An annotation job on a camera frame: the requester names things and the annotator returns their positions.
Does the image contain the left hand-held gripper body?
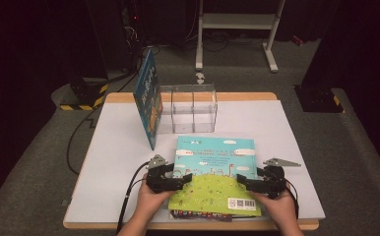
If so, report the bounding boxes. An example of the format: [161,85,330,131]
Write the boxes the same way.
[145,153,181,195]

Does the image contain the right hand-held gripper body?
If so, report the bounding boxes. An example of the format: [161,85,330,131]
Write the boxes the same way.
[256,157,301,200]

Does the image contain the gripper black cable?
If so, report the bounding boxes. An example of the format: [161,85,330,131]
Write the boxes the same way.
[116,161,151,234]
[285,181,300,220]

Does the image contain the dark blue picture book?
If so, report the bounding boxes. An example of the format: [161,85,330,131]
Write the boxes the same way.
[132,48,163,151]

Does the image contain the person's left hand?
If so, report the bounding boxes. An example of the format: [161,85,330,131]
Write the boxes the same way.
[136,181,176,224]

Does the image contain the black yellow striped stand base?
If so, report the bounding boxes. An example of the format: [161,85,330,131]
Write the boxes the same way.
[294,84,346,114]
[59,77,109,112]

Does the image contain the black floor cable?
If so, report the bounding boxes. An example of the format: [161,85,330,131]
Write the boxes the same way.
[66,104,104,176]

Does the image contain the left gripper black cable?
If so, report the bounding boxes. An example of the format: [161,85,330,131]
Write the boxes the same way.
[116,161,151,234]

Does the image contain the person's right hand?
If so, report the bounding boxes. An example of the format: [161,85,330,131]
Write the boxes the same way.
[251,186,299,230]

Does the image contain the clear acrylic book rack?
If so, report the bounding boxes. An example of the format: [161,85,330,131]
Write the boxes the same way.
[158,84,219,135]

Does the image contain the white table mat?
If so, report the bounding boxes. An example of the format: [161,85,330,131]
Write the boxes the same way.
[64,99,326,224]

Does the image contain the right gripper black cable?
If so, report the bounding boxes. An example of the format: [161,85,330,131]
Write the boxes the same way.
[285,181,300,220]

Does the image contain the white metal stand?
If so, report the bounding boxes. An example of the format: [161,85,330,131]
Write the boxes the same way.
[195,0,285,74]

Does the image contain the dark equipment tower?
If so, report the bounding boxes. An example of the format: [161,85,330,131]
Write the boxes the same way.
[118,0,147,72]

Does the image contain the light blue green picture book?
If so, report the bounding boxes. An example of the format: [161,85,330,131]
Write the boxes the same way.
[167,135,263,218]

